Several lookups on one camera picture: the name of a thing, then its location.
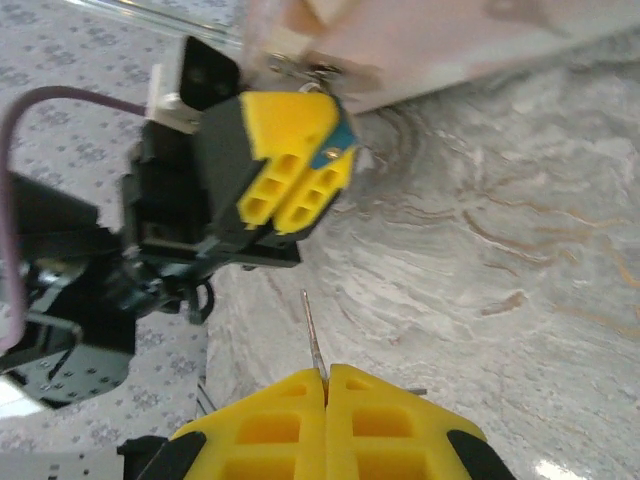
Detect teal padlock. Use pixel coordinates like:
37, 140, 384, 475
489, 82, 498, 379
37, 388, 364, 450
308, 96, 361, 172

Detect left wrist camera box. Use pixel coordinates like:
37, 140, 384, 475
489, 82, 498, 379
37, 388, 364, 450
147, 35, 242, 135

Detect grey marble-pattern mat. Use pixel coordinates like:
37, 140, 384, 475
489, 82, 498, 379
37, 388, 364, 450
197, 29, 640, 480

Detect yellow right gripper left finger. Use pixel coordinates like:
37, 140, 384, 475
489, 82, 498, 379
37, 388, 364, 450
117, 368, 327, 480

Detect metal hasp latch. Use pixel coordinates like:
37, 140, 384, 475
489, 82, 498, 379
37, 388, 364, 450
267, 48, 354, 94

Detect pink box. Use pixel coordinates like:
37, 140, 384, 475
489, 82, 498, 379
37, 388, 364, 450
239, 0, 640, 117

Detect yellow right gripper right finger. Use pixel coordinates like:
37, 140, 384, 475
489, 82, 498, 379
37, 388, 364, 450
326, 363, 517, 480

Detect small metal key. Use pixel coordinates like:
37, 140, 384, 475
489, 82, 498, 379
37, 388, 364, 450
300, 288, 332, 390

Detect white flower-pattern tablecloth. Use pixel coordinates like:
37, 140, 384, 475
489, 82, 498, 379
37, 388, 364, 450
0, 0, 246, 480

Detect purple camera cable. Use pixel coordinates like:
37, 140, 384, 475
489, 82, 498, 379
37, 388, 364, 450
0, 85, 151, 352

